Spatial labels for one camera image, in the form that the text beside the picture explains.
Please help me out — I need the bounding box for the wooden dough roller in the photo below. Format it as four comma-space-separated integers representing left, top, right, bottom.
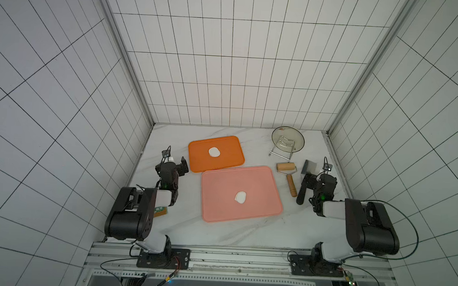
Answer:
276, 162, 298, 198

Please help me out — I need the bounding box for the white dough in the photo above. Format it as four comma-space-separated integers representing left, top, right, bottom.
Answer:
235, 191, 246, 204
208, 147, 221, 158

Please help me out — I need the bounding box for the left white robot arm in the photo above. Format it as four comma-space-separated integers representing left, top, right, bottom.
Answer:
104, 153, 189, 258

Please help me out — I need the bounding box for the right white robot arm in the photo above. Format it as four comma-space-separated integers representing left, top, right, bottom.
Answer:
297, 173, 400, 265

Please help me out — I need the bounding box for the white dough on orange mat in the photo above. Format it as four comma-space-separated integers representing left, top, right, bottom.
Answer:
208, 147, 221, 158

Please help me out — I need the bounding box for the orange silicone mat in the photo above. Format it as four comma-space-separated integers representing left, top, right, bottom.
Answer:
188, 136, 245, 173

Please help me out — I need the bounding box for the green orange flour packet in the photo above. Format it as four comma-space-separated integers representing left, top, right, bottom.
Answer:
154, 207, 168, 218

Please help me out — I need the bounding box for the pink silicone mat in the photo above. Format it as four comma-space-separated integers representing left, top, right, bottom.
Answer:
201, 166, 283, 223

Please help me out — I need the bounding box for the black handled metal scraper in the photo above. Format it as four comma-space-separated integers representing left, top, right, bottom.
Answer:
296, 160, 317, 205

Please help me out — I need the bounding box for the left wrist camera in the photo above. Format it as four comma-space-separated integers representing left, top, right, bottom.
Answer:
162, 146, 174, 163

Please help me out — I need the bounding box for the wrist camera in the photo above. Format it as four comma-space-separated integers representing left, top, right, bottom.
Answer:
162, 146, 174, 163
322, 163, 333, 173

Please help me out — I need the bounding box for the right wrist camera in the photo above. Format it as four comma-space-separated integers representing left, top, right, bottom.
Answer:
322, 163, 333, 173

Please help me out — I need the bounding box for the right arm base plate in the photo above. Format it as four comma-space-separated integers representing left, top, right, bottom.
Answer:
288, 253, 343, 278

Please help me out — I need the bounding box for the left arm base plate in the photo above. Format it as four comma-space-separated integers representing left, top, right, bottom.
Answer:
136, 248, 191, 270

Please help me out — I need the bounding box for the aluminium mounting rail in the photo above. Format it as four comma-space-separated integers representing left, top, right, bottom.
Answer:
75, 242, 398, 286

